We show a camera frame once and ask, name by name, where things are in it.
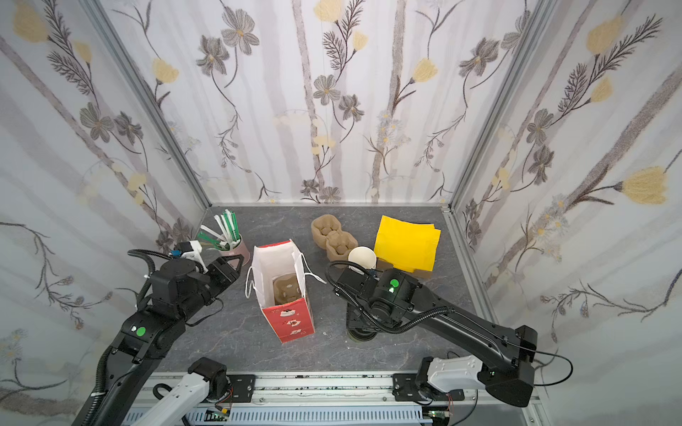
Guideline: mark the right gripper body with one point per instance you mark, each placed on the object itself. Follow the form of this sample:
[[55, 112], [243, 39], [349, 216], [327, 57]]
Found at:
[[350, 277]]

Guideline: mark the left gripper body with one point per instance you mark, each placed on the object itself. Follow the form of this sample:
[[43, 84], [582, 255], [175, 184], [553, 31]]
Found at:
[[224, 265]]

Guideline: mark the black cup lid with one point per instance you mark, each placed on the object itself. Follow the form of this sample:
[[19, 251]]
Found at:
[[360, 335]]

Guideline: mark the red white paper bag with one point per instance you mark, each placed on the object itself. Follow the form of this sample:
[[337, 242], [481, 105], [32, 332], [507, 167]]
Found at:
[[294, 320]]

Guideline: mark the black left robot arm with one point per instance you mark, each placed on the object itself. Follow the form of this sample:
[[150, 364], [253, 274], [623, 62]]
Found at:
[[177, 286]]

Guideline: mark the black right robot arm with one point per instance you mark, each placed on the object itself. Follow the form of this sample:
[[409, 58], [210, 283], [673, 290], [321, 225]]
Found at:
[[500, 359]]

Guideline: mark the pink straw holder cup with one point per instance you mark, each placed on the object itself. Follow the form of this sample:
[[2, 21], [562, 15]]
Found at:
[[240, 249]]

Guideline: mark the brown cardboard napkin holder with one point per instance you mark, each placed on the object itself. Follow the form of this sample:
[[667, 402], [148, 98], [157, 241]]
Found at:
[[383, 266]]

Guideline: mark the stack of paper cups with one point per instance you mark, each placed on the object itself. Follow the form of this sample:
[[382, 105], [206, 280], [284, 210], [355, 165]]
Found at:
[[364, 257]]

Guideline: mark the yellow napkin stack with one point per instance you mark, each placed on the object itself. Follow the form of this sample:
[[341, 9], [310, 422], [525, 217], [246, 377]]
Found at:
[[406, 246]]

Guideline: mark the brown pulp cup carrier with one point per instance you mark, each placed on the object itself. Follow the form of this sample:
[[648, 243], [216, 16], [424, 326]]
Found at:
[[328, 235]]

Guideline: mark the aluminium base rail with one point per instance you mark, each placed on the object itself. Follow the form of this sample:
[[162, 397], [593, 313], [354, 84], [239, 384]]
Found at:
[[320, 398]]

